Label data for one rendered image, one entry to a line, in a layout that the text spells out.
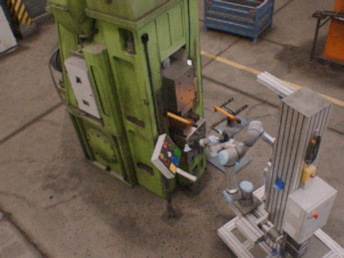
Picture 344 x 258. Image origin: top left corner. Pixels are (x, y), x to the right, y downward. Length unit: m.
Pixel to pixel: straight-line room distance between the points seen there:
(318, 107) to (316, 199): 0.82
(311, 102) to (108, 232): 2.78
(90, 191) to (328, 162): 3.10
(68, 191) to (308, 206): 3.07
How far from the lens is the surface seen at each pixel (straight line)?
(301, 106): 2.57
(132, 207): 4.53
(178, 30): 3.52
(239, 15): 7.24
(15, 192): 5.24
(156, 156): 3.36
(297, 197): 3.05
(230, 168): 3.07
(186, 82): 3.60
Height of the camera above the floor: 3.63
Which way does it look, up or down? 43 degrees down
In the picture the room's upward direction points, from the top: 7 degrees counter-clockwise
